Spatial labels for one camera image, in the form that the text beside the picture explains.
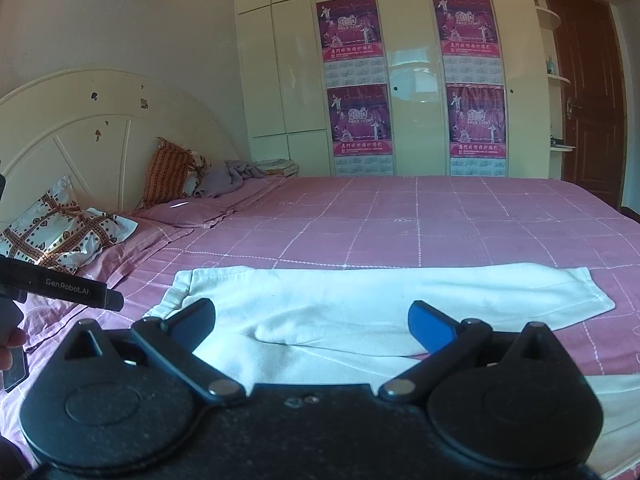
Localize white pants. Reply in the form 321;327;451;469
142;262;640;480

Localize person's left hand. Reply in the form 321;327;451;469
0;328;27;372

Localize white patterned pillow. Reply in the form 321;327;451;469
1;176;138;274

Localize pink pillow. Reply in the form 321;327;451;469
127;177;288;229

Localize pink checked bedsheet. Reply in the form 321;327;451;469
0;174;640;480

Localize orange striped pillow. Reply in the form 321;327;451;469
141;138;210;208

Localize cream bed headboard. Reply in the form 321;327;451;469
1;68;239;226

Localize grey crumpled cloth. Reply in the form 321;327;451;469
193;160;267;198

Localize lower right purple poster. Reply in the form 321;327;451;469
446;84;508;177

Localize purple poster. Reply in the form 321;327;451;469
433;0;504;87
446;84;508;177
326;84;395;177
316;0;387;89

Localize lower left purple poster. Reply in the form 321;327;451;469
326;84;395;177

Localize cream wardrobe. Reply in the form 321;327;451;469
234;0;551;178

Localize upper right purple poster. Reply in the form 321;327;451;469
433;0;504;87

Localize upper left purple poster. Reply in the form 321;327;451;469
316;0;387;89

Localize brown wooden door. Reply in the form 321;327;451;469
546;0;626;208

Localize cream corner shelf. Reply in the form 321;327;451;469
534;0;570;150

